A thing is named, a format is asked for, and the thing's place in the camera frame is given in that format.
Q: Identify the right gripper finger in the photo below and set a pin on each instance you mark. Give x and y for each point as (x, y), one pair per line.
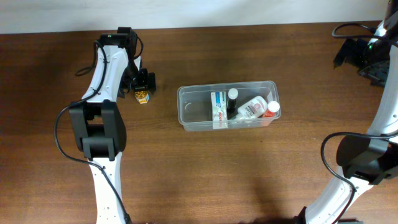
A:
(377, 73)
(344, 55)

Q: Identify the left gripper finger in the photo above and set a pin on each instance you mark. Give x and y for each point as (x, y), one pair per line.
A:
(145, 81)
(123, 90)

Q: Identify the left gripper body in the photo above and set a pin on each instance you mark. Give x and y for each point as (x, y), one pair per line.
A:
(132, 78)

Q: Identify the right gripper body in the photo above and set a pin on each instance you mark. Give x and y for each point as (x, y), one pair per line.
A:
(365, 56)

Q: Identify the small gold-lid balm jar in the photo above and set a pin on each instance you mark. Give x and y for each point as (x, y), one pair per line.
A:
(142, 96)

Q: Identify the white blue medicine box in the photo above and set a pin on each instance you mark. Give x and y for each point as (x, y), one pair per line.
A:
(219, 113)

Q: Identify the dark bottle white cap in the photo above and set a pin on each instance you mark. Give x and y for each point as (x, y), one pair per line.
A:
(232, 100)

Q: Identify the orange tablet tube white cap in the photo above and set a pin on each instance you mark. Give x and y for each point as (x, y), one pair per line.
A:
(272, 108)

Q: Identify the white spray bottle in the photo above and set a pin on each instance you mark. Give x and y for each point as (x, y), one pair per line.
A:
(252, 109)

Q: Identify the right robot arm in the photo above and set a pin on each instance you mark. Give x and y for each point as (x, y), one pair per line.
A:
(360, 161)

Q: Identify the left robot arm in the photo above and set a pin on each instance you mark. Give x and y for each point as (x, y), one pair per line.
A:
(98, 127)

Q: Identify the clear plastic container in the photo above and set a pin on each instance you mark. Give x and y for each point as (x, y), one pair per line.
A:
(195, 110)

